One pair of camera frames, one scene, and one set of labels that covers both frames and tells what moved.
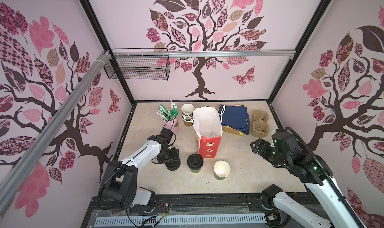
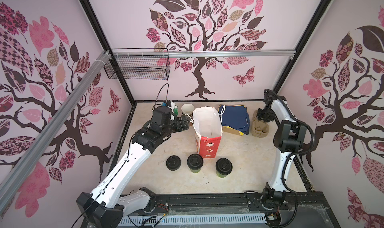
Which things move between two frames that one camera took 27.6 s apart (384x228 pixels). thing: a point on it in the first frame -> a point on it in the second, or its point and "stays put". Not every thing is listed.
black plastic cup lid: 195,161 stays put
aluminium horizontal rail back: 177,53 stays put
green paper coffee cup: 195,171 stays put
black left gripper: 174,155 -> 180,127
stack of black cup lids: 173,165 stays put
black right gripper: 264,144 -> 259,115
